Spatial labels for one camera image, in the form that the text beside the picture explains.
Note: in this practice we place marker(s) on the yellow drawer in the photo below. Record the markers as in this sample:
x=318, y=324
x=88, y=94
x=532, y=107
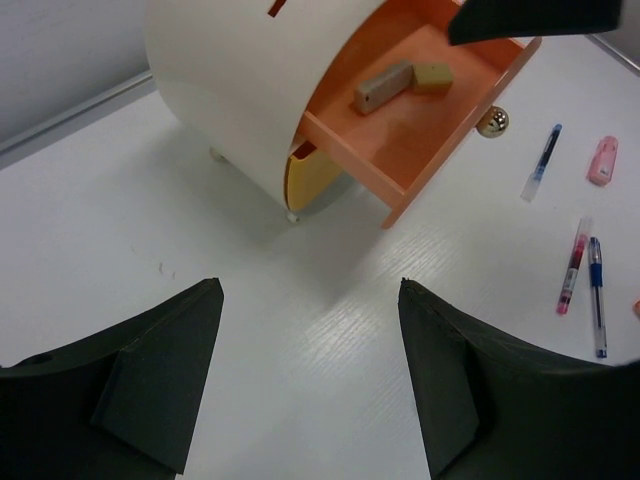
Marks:
x=308, y=174

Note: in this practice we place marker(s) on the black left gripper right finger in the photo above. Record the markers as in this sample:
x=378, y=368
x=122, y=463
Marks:
x=492, y=406

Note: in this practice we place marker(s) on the aluminium frame rail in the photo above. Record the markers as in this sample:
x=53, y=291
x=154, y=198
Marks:
x=76, y=118

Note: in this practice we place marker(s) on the pink correction tape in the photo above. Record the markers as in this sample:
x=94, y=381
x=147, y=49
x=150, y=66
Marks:
x=602, y=165

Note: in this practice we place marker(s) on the blue gel pen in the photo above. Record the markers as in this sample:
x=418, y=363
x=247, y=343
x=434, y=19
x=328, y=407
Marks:
x=596, y=285

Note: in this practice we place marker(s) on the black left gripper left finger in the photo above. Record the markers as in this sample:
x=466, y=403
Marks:
x=119, y=404

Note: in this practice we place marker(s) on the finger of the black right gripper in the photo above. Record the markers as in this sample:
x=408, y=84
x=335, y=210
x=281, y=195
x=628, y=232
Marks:
x=483, y=20

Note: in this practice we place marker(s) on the blue refill pen clear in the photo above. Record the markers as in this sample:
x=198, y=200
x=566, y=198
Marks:
x=534, y=180

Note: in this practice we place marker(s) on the yellow eraser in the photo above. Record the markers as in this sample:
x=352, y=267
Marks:
x=432, y=78

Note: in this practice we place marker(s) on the pink red gel pen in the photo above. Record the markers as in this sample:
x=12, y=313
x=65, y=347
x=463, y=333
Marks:
x=578, y=249

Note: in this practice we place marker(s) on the cream drawer cabinet shell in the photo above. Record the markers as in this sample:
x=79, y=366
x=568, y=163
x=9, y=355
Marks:
x=259, y=78

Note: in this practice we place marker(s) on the orange top drawer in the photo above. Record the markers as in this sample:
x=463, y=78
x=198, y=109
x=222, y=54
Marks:
x=397, y=149

